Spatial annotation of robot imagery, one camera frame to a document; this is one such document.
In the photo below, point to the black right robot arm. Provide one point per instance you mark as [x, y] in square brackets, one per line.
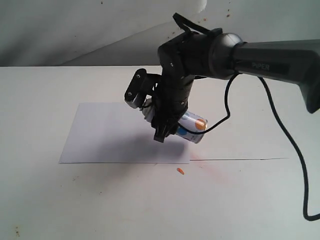
[221, 55]

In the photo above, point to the white dotted spray paint can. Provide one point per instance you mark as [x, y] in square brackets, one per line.
[189, 120]

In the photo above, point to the white backdrop sheet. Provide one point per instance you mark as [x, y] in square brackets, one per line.
[128, 32]

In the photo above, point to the white paper sheet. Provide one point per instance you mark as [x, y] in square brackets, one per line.
[104, 132]

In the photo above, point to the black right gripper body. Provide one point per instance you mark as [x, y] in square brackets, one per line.
[169, 99]

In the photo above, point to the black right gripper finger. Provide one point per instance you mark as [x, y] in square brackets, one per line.
[163, 129]

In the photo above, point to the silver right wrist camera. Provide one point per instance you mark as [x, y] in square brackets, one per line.
[143, 84]

